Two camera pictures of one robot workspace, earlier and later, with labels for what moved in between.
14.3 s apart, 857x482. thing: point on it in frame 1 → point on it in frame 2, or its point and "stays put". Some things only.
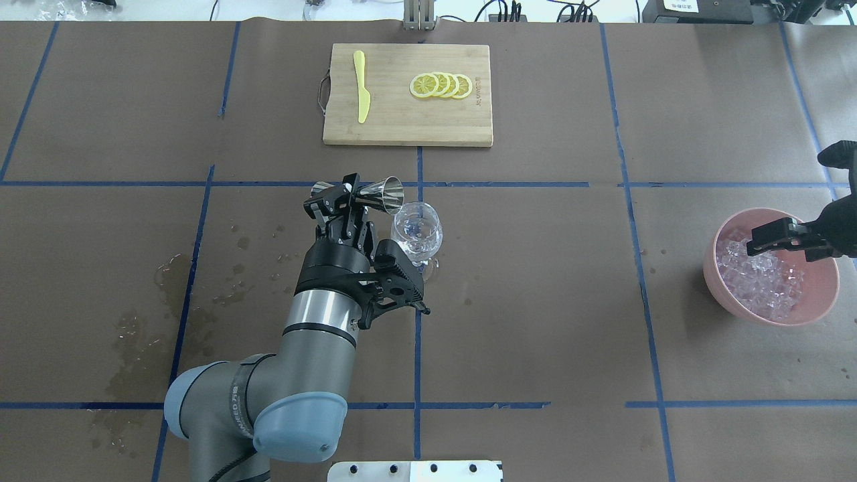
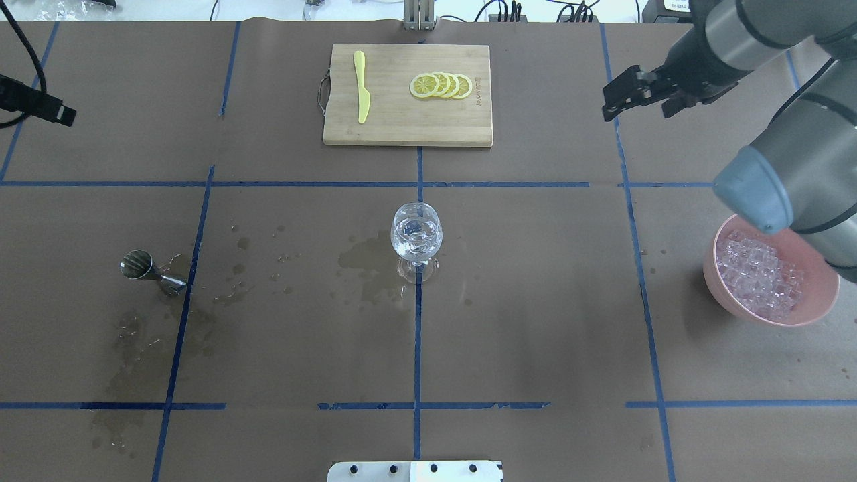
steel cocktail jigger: x=386 y=194 → x=138 y=264
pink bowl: x=776 y=286 stays put
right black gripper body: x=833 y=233 → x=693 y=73
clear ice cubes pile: x=763 y=284 stays put
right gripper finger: x=783 y=234 → x=633 y=88
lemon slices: x=438 y=84 stays put
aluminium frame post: x=418 y=15 stays put
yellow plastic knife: x=364 y=98 stays put
